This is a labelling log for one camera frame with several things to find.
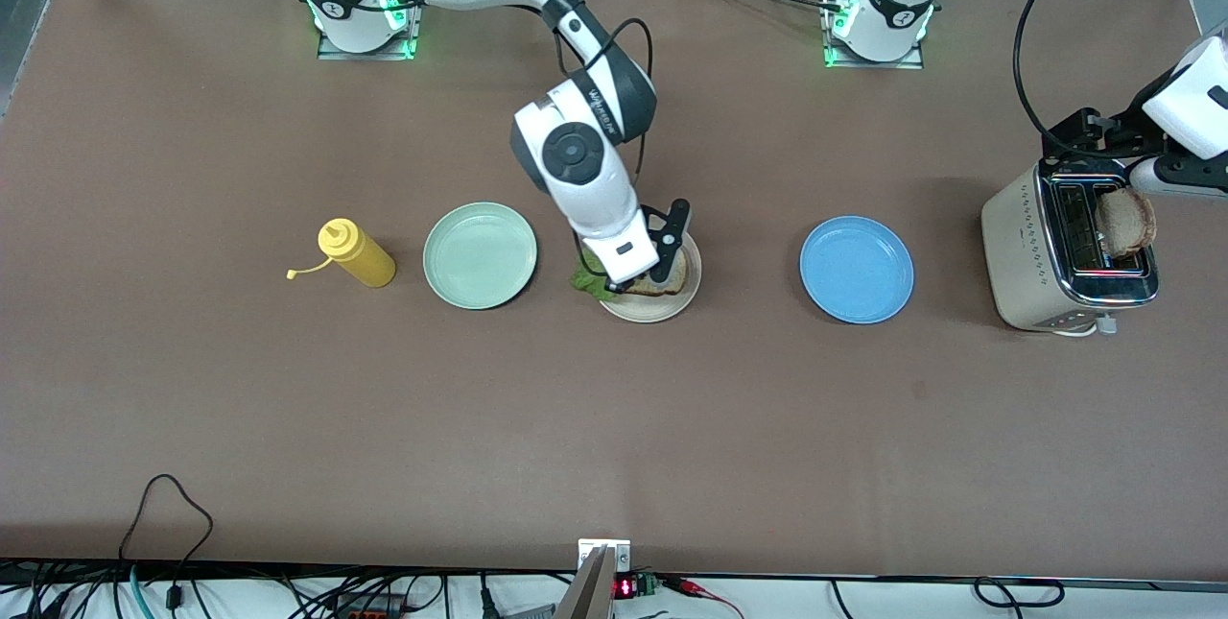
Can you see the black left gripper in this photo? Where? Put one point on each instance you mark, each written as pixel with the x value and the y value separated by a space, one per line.
pixel 1119 133

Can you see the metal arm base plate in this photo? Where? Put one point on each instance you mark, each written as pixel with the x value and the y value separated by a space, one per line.
pixel 414 24
pixel 911 64

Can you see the circuit board with red display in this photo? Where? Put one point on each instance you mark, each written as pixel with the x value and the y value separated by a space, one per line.
pixel 633 586

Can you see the red clip lead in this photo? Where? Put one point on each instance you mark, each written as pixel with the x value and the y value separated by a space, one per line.
pixel 705 592

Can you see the beige plate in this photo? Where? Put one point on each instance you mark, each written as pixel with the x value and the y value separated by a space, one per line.
pixel 652 310

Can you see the yellow squeeze bottle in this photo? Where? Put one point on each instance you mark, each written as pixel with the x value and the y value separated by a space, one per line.
pixel 360 254

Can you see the green lettuce leaf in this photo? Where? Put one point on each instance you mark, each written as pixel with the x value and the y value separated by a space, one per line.
pixel 587 283

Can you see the pale green plate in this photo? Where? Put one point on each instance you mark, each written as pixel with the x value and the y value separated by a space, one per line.
pixel 480 256

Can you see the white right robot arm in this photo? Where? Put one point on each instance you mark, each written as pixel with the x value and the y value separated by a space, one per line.
pixel 576 158

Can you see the blue plate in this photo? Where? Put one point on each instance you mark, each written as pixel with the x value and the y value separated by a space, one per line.
pixel 857 270

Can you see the beige chrome toaster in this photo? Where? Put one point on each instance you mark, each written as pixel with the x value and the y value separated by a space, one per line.
pixel 1017 254

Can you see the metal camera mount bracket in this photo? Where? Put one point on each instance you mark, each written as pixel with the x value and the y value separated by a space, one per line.
pixel 604 554

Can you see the brown bread slice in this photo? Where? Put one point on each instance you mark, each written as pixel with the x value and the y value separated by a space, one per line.
pixel 673 287
pixel 1124 221

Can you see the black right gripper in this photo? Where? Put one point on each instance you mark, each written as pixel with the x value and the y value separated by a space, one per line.
pixel 622 286

